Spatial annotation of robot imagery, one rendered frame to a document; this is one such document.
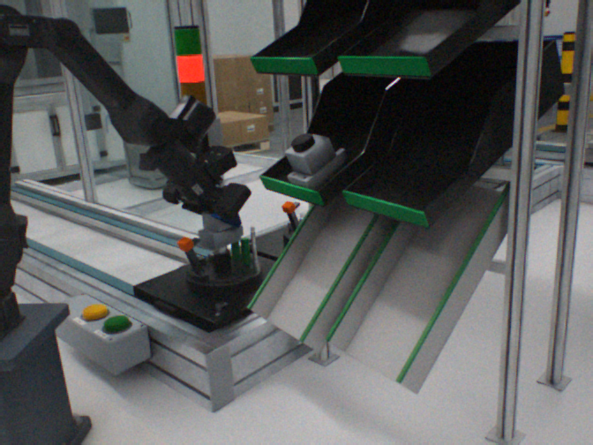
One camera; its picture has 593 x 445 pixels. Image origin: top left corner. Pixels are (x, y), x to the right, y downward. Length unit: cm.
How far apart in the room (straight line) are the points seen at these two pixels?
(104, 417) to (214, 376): 18
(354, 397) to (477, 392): 19
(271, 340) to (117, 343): 24
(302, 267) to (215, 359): 19
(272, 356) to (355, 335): 23
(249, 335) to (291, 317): 10
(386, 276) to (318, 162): 19
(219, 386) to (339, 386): 19
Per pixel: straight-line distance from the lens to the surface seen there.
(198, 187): 100
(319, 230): 92
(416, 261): 81
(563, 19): 1241
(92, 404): 103
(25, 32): 80
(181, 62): 122
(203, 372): 92
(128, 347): 100
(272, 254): 120
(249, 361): 97
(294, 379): 100
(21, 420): 85
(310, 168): 75
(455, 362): 105
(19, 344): 81
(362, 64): 69
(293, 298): 89
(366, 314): 82
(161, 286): 111
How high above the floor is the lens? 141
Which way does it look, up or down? 18 degrees down
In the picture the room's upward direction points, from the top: 3 degrees counter-clockwise
